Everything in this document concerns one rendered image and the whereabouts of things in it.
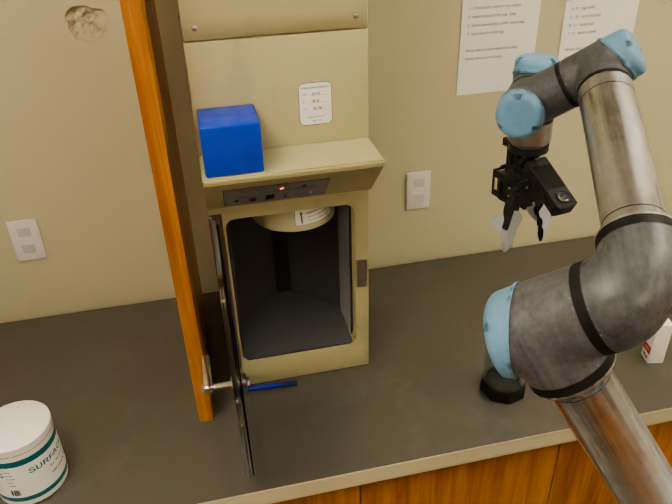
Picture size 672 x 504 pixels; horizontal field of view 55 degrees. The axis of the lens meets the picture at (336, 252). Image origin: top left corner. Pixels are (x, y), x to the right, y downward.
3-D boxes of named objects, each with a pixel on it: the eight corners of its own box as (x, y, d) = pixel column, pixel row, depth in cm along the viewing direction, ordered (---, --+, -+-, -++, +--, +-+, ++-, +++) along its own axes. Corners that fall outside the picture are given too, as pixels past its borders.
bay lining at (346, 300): (233, 297, 165) (216, 170, 147) (332, 283, 170) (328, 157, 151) (243, 359, 145) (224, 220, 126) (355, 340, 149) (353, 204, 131)
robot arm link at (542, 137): (562, 121, 113) (525, 130, 110) (559, 146, 115) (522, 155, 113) (534, 109, 119) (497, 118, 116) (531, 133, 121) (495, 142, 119)
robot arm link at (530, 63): (508, 61, 107) (518, 49, 114) (503, 125, 113) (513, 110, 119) (558, 64, 104) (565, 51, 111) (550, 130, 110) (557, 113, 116)
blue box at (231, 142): (203, 156, 118) (196, 108, 113) (257, 150, 120) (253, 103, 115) (206, 179, 110) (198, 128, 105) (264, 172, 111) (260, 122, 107)
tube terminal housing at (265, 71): (224, 322, 169) (178, 14, 129) (345, 303, 175) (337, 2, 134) (232, 387, 148) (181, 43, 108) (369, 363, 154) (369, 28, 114)
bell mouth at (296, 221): (248, 199, 146) (245, 176, 143) (325, 189, 149) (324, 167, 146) (257, 237, 131) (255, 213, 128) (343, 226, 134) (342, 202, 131)
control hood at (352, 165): (205, 204, 124) (198, 155, 118) (369, 184, 129) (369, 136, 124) (208, 233, 114) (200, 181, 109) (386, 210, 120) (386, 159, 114)
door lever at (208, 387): (230, 358, 119) (228, 347, 118) (234, 394, 111) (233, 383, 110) (200, 363, 118) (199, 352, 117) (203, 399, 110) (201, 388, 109)
